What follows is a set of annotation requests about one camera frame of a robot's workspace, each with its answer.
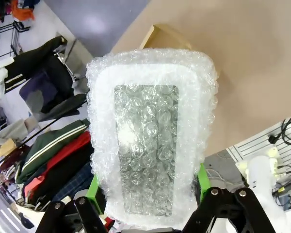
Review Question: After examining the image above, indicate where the yellow garment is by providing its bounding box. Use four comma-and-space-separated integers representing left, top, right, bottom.
0, 139, 17, 161

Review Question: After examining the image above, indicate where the red folded garment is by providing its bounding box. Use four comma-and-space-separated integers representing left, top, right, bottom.
21, 132, 93, 195

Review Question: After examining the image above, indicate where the bubble-wrapped clock with label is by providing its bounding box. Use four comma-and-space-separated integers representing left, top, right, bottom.
85, 48, 220, 224

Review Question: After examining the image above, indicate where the navy plaid garment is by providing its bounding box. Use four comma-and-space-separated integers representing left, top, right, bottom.
50, 162, 96, 202

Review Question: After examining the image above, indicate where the open brown cardboard box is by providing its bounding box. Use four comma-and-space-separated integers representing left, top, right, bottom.
138, 23, 225, 83

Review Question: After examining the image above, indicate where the orange cloth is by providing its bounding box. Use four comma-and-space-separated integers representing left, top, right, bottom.
11, 0, 36, 22

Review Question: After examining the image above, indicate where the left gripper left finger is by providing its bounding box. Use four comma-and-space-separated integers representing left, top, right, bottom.
35, 174, 108, 233

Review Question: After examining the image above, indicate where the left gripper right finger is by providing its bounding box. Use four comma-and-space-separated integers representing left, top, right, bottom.
184, 162, 276, 233

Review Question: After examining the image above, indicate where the black power cable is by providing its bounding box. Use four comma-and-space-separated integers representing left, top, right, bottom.
268, 114, 291, 146

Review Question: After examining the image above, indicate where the green jacket with white stripes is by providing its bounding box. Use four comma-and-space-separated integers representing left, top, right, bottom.
16, 118, 92, 184

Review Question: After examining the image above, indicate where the purple cloth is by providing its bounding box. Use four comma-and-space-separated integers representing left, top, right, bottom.
19, 72, 59, 107

